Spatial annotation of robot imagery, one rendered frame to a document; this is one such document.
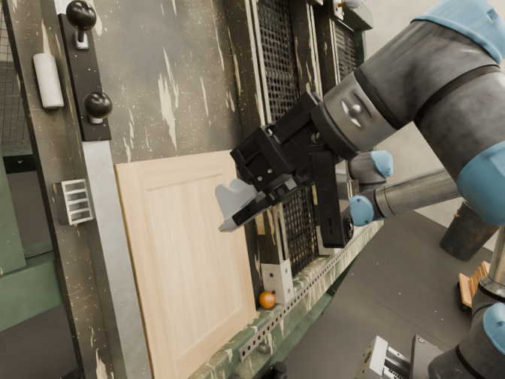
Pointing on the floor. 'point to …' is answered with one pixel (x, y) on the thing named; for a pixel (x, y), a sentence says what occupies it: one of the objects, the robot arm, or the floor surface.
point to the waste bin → (467, 233)
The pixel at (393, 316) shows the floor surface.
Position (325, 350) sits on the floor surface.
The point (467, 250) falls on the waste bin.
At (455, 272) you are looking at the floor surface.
